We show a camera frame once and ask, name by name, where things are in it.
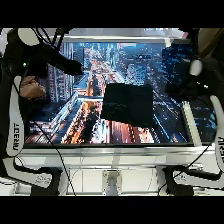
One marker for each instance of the black garment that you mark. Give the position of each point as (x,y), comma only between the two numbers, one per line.
(128,105)

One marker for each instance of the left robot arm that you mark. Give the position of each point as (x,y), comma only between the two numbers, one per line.
(15,133)

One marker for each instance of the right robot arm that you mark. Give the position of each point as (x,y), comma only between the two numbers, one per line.
(218,113)

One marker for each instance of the silver frame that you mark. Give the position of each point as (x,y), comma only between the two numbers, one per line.
(113,181)

